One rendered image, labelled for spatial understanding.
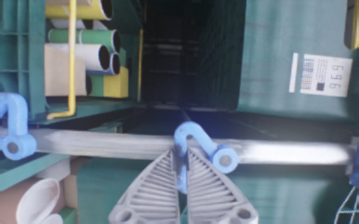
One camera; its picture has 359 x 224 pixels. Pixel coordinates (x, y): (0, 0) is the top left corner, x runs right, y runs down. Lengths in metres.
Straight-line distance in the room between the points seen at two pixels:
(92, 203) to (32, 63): 0.24
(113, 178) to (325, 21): 0.43
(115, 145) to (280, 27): 0.31
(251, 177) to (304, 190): 0.10
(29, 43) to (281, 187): 0.46
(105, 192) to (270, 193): 0.30
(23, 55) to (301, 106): 0.43
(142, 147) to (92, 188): 0.14
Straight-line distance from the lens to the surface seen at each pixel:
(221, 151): 0.18
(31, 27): 0.29
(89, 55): 0.46
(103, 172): 0.29
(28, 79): 0.30
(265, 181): 0.32
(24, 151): 0.26
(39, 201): 0.36
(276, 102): 0.27
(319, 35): 0.33
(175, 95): 2.11
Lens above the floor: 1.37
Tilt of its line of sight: 1 degrees up
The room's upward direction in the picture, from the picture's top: 93 degrees clockwise
